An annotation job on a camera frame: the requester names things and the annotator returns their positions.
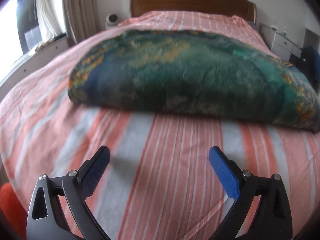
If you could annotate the green landscape-print padded jacket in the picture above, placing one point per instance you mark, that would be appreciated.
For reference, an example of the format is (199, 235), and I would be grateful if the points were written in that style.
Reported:
(194, 73)

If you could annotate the white bedside drawer cabinet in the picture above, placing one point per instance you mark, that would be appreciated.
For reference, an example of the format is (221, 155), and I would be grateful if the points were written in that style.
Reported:
(279, 44)

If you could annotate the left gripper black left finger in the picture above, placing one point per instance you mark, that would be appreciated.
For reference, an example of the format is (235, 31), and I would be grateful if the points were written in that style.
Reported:
(46, 219)

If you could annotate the black and blue bag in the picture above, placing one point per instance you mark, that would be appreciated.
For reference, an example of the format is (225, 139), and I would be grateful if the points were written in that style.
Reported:
(308, 64)

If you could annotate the beige window curtain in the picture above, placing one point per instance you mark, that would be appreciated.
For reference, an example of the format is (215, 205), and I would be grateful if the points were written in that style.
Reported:
(81, 20)

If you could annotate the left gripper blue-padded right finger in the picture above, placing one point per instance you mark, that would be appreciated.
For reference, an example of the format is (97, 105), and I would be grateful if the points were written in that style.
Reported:
(272, 219)

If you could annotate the pink white striped bed sheet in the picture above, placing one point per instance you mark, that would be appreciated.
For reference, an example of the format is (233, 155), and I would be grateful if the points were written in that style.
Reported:
(159, 184)

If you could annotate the brown wooden headboard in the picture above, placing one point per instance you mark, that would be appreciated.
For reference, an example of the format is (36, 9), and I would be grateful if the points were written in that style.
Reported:
(242, 8)

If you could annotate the orange fluffy sweater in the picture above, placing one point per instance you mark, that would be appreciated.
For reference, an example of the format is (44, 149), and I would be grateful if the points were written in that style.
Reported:
(13, 210)

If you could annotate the white window-side cabinet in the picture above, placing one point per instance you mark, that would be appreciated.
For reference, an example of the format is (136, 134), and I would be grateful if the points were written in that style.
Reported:
(31, 62)

